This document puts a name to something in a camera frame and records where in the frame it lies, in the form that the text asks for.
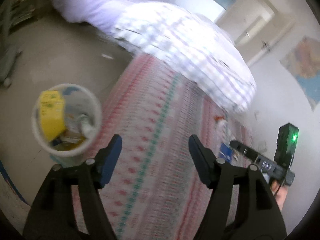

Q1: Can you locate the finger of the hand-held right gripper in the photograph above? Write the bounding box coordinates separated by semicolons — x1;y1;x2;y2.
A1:
229;140;260;162

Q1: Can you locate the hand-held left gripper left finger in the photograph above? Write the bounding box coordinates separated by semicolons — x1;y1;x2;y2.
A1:
22;134;123;240

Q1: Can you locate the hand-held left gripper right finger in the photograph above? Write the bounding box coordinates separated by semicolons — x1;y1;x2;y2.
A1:
188;134;287;240

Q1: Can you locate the blue and white box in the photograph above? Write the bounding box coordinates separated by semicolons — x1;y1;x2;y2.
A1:
218;142;241;162

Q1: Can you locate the white tube with coloured print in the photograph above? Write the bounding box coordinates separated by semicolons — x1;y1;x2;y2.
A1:
214;116;231;142

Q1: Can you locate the white bottle with green label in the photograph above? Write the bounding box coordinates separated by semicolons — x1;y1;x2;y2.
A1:
78;114;97;137

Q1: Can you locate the yellow sponge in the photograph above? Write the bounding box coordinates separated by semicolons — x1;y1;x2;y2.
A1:
53;139;86;152

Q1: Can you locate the translucent white waste bin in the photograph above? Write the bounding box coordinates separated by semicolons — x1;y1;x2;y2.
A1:
31;83;102;168

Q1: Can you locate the yellow paper carton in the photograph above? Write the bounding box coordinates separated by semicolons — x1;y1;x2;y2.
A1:
39;90;67;142

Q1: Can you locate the person's right hand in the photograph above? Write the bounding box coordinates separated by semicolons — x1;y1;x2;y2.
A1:
271;181;288;212

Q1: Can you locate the patterned striped mat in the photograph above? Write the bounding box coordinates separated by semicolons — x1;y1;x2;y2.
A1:
71;54;255;240

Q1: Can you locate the cream textured cloth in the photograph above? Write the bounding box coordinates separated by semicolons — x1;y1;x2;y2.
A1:
0;161;35;222

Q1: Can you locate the checked ruffled quilt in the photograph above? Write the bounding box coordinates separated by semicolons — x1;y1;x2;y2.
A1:
110;1;257;113

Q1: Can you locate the white door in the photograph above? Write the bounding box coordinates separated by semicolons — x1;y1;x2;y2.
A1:
215;0;297;67

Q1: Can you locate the bed with lavender sheet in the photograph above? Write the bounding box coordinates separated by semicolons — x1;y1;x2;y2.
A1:
46;0;175;32

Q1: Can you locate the wooden shelf with toys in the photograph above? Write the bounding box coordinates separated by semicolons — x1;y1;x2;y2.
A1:
9;0;49;27

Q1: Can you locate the wall map poster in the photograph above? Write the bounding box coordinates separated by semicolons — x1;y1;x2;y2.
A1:
279;36;320;111

